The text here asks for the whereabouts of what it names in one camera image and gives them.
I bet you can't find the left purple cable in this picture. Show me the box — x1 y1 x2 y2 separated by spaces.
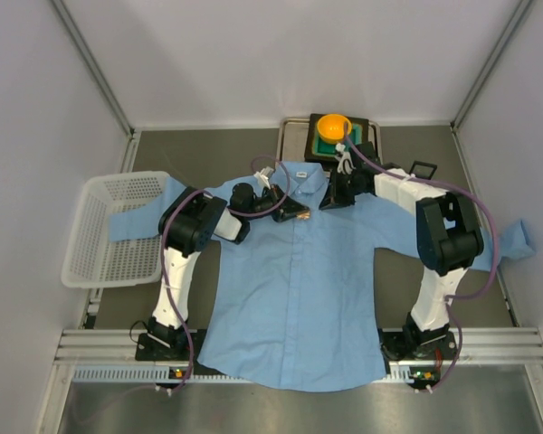
156 155 291 395

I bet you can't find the green square plate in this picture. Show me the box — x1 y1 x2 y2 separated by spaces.
311 124 363 157

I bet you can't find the purple cable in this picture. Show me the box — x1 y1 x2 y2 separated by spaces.
341 119 501 394
156 155 291 395

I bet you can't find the light blue button shirt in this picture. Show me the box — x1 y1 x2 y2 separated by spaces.
107 160 538 392

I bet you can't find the small black brooch box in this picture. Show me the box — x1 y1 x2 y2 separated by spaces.
409 160 438 180

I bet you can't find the orange plastic bowl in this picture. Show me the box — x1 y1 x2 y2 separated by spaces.
316 113 352 145

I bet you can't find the white slotted cable duct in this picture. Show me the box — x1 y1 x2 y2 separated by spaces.
72 365 417 385

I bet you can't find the black square plate stack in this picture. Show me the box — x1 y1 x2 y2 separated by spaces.
304 113 373 168

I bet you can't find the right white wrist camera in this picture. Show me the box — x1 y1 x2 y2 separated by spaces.
335 143 355 175

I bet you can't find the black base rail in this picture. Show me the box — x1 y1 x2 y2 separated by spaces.
129 328 458 382

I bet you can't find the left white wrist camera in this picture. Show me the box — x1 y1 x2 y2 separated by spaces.
253 166 275 189

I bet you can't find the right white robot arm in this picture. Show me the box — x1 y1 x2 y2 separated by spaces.
319 143 484 361

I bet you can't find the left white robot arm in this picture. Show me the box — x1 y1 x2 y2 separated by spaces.
147 183 310 354

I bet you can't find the silver metal tray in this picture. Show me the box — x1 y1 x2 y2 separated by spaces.
276 118 383 162

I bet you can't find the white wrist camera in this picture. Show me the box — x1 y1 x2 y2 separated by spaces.
335 143 355 175
253 166 275 189

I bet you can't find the white plastic basket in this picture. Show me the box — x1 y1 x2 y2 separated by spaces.
61 171 168 289

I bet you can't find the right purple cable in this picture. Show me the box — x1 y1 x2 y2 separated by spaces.
341 119 501 394

